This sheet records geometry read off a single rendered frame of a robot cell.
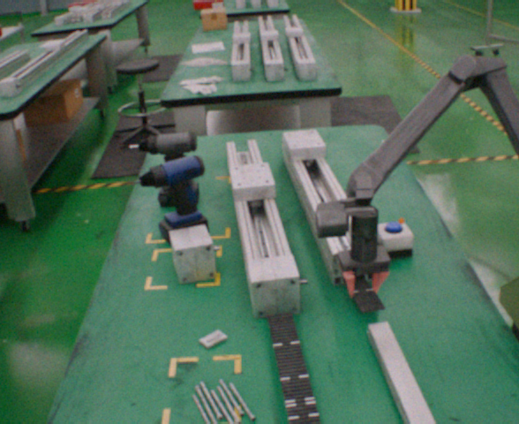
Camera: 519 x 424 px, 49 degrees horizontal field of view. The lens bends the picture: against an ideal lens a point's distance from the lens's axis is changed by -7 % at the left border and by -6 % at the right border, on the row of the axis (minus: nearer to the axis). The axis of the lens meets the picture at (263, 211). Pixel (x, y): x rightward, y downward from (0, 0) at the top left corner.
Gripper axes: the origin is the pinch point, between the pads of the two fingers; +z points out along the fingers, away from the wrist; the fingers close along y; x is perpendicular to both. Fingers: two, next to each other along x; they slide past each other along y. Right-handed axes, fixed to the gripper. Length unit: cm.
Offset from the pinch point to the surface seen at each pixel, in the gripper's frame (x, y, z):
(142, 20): -759, 110, 28
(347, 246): -15.1, 0.0, -3.2
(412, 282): -4.8, -13.3, 2.5
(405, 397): 34.3, 1.0, -0.2
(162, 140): -60, 43, -18
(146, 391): 21, 47, 3
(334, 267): -7.7, 4.6, -2.4
